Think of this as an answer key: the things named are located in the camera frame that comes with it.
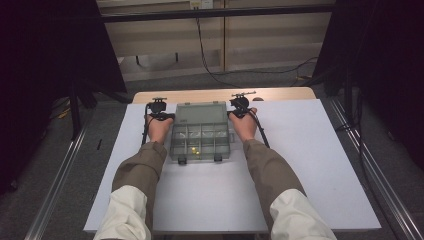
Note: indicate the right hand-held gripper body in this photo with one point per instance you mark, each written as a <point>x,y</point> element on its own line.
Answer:
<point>240,102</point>

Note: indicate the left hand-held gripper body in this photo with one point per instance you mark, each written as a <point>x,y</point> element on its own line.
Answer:
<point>156,107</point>

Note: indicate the transparent grey compartment box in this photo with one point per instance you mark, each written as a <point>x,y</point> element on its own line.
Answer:
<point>200,115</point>

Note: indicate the person's left hand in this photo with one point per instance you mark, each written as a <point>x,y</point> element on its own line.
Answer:
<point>159,130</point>

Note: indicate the person's right hand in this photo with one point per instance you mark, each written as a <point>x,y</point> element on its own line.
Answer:
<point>246,128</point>

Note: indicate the black stand leg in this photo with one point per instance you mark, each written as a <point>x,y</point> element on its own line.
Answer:
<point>75,113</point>

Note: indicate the white board sheet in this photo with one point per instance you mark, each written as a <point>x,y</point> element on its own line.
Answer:
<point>316,166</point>

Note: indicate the dark curtain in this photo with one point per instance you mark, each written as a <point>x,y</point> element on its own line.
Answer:
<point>40,83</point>
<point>383,66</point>

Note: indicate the black horizontal frame bar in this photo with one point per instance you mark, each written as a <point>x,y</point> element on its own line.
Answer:
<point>216,13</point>

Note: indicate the white wall socket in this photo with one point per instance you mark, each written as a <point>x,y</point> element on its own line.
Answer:
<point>201,4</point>

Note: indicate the metal floor rail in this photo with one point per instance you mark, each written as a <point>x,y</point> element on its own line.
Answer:
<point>376,173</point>
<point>56,186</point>

